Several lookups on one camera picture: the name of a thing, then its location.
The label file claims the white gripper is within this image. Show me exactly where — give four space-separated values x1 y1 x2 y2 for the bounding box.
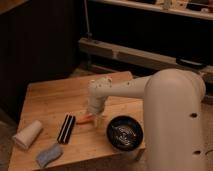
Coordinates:
87 96 107 128

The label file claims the orange pepper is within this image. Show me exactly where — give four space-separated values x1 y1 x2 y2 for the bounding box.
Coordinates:
76 115 94 124

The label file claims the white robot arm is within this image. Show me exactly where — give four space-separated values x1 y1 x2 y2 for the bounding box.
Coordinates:
88 69 207 171

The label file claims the black striped bowl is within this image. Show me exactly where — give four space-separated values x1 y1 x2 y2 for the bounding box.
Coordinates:
106 116 143 151

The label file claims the black white striped block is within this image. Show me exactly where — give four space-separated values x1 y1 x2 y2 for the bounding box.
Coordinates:
57 115 76 144

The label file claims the wooden table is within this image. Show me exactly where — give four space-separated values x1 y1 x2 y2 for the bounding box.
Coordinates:
8 76 144 171

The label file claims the blue grey sponge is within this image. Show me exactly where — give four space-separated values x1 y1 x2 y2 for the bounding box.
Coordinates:
36 144 63 168

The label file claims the white paper cup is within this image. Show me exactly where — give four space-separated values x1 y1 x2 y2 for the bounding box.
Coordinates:
13 120 43 150

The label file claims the black handle on shelf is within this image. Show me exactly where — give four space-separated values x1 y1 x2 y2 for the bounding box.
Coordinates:
175 58 207 69

